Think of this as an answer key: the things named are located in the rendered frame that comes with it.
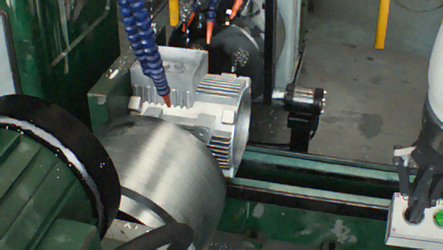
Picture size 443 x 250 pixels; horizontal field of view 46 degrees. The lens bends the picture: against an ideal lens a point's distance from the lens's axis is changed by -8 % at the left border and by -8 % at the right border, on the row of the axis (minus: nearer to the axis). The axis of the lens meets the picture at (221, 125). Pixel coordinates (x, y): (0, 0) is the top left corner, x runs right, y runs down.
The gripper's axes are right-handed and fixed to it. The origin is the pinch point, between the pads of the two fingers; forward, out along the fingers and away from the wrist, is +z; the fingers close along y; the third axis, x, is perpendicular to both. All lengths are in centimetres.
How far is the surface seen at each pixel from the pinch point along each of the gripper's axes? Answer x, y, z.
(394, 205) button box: -1.2, 3.2, 4.0
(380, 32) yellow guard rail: -197, -5, 175
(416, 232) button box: 2.8, -0.8, 4.0
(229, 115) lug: -15.9, 33.1, 8.7
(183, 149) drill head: -1.0, 35.3, -4.1
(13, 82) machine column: -9, 69, -3
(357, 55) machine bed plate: -86, 11, 70
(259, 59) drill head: -40, 33, 22
